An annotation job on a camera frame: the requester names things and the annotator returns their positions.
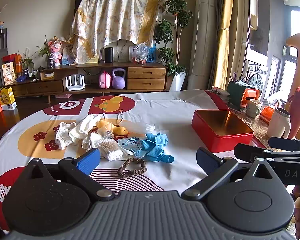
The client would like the clear crumpled plastic bag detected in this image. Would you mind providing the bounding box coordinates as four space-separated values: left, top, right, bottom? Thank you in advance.
267 90 289 108

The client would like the floral bed sheet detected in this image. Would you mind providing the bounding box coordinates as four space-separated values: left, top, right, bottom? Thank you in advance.
70 0 165 65

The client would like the yellow curtain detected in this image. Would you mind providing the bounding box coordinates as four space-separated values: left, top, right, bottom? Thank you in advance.
211 0 238 90

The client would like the purple kettlebell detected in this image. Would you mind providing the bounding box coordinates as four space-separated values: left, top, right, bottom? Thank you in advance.
111 68 127 90

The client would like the clear mesh sachet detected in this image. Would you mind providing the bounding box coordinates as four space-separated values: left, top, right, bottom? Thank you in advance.
90 126 115 140

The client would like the white steel-lined mug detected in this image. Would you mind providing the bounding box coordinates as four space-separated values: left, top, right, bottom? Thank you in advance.
267 107 292 139

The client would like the orange packet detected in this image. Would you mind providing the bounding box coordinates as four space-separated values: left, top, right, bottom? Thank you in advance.
259 105 276 124

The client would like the pink doll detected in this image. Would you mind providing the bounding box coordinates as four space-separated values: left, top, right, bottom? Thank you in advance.
48 36 63 67

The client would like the leafy green potted plant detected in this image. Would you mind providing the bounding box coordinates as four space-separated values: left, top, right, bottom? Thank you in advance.
18 47 38 77

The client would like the blue rubber glove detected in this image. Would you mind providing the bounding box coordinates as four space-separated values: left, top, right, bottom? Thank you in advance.
139 132 175 163

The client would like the gold patterned table cover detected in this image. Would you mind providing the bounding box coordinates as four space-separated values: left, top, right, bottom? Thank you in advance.
230 109 285 153

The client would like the pink toy suitcase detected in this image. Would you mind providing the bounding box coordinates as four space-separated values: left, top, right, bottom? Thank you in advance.
98 70 112 89

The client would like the orange gift box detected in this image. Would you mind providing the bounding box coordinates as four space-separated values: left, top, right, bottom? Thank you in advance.
2 53 23 73

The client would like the yellow rubber duck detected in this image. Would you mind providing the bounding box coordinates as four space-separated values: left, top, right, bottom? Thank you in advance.
97 119 129 137

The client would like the printed white tablecloth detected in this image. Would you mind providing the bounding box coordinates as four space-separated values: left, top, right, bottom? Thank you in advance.
0 90 243 232

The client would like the white router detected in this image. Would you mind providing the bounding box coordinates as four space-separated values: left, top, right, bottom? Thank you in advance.
65 74 86 91

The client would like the red water bottle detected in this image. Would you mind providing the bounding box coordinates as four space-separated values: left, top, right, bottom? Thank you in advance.
286 85 300 140

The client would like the green lidded mug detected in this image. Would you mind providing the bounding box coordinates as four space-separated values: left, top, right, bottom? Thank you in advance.
246 98 263 118

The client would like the yellow carton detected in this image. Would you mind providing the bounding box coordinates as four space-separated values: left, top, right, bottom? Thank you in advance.
0 87 17 111

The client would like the potted green tree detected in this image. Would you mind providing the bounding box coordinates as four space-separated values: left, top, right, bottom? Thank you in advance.
154 0 193 92

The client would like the green and orange storage box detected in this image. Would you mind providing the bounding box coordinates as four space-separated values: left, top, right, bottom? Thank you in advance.
226 81 262 110

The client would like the brown hair scrunchie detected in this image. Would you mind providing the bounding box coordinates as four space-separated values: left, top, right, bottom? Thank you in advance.
117 157 148 179

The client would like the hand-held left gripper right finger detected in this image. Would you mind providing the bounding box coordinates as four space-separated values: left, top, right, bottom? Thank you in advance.
181 147 278 202

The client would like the white waffle towel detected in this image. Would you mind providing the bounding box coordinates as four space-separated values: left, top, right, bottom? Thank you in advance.
70 114 103 146

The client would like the yellow and white cereal box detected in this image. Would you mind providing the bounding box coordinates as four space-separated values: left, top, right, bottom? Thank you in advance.
1 62 17 86

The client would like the white standing air conditioner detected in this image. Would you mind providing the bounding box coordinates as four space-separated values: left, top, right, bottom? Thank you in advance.
187 0 227 84

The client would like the bag of cotton swabs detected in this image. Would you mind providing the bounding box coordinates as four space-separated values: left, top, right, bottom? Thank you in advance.
96 139 133 162

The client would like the small plant in patterned pot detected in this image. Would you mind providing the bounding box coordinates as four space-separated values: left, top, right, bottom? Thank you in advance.
36 36 56 69

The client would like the wooden TV cabinet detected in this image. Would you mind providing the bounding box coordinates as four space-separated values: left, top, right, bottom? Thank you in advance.
5 62 169 103

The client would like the red tin box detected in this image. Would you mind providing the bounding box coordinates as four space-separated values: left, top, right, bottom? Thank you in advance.
191 109 255 154

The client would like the white washing machine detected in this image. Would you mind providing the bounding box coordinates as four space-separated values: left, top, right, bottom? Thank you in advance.
245 49 269 90

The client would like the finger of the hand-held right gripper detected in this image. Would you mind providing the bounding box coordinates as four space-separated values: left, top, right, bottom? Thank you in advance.
268 137 300 152
234 143 300 165

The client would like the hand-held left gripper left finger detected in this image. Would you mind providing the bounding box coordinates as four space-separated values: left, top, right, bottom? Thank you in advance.
25 148 115 202

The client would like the blue picture box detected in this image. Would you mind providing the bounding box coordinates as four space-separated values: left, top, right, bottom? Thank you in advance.
61 42 75 65

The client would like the black cylinder speaker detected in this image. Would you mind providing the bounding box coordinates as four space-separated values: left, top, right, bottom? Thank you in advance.
104 47 114 63

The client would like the small white cloth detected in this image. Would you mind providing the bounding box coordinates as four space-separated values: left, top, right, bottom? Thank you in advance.
137 122 156 133

